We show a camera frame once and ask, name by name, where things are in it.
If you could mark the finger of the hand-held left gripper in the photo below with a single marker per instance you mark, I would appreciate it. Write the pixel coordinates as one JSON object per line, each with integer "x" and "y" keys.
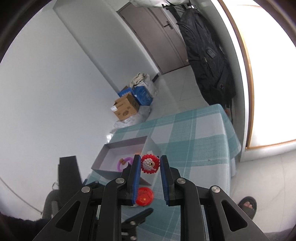
{"x": 126, "y": 172}
{"x": 136, "y": 220}

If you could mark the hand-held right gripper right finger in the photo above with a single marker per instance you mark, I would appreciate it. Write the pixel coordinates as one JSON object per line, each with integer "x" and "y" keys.
{"x": 164, "y": 178}

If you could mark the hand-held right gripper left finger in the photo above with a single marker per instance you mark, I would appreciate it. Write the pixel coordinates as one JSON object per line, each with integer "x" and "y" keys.
{"x": 136, "y": 176}

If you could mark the red beaded flower hair clip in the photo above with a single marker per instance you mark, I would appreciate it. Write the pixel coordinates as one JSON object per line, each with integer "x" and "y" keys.
{"x": 150, "y": 165}

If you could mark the red round badge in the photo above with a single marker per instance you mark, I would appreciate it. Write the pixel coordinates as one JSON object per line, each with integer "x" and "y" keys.
{"x": 144, "y": 195}

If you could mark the grey cardboard box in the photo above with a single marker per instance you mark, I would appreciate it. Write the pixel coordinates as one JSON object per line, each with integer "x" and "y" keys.
{"x": 120, "y": 148}

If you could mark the person's left forearm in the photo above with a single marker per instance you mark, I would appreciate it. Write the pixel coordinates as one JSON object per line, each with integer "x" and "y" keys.
{"x": 18, "y": 228}

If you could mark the teal checked tablecloth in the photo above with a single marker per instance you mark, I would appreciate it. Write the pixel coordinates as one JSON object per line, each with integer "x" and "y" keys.
{"x": 196, "y": 143}

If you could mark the clear plastic sheet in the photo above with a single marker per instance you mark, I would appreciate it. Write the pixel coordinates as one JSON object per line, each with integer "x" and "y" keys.
{"x": 136, "y": 118}

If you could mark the brown cardboard box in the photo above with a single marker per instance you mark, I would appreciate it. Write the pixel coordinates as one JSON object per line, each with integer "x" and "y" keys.
{"x": 126, "y": 107}

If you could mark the large blue cardboard box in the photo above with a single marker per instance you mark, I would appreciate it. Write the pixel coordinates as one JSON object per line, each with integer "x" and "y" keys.
{"x": 143, "y": 95}

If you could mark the small blue cardboard box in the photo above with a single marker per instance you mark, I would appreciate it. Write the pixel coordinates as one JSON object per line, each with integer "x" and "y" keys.
{"x": 124, "y": 92}

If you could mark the white plastic bag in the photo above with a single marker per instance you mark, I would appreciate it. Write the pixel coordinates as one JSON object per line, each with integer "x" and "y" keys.
{"x": 151, "y": 87}

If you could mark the person's foot in black sandal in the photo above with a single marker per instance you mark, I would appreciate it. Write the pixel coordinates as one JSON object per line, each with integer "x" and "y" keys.
{"x": 248, "y": 207}

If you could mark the beige cloth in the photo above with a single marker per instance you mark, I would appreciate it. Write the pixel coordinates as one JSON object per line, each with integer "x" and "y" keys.
{"x": 138, "y": 80}

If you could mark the black backpack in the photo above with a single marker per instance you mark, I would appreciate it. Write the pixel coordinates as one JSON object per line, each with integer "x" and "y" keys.
{"x": 205, "y": 60}

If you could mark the grey door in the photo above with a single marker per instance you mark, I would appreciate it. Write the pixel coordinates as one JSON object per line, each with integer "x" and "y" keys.
{"x": 152, "y": 34}

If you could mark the wooden window frame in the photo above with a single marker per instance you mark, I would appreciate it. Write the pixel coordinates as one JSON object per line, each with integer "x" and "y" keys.
{"x": 247, "y": 69}

